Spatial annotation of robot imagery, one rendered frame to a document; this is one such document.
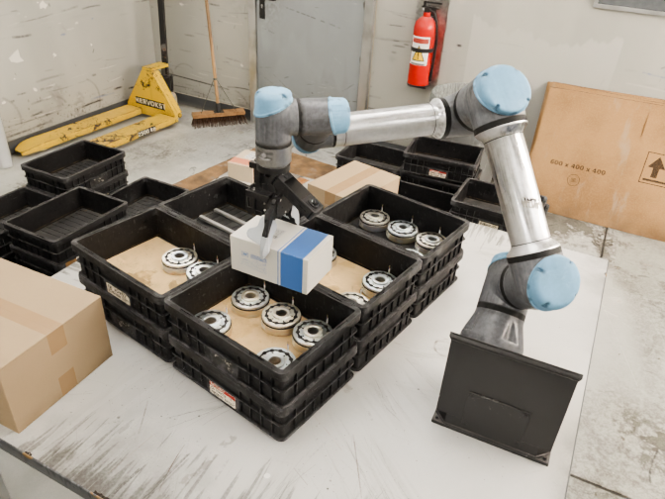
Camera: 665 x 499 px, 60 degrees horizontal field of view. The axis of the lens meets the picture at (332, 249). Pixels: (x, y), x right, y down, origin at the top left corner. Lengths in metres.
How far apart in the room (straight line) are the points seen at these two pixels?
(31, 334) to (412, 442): 0.92
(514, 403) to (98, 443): 0.95
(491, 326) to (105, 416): 0.94
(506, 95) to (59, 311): 1.14
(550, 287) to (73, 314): 1.10
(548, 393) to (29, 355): 1.15
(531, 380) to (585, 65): 3.10
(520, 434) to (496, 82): 0.79
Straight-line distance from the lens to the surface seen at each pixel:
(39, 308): 1.58
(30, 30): 4.91
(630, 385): 2.95
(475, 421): 1.46
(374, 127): 1.34
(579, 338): 1.90
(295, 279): 1.27
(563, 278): 1.30
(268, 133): 1.17
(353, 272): 1.73
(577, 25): 4.18
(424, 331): 1.76
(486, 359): 1.34
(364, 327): 1.50
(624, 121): 4.11
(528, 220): 1.30
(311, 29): 4.74
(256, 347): 1.46
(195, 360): 1.49
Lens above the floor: 1.81
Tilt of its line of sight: 32 degrees down
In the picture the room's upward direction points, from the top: 4 degrees clockwise
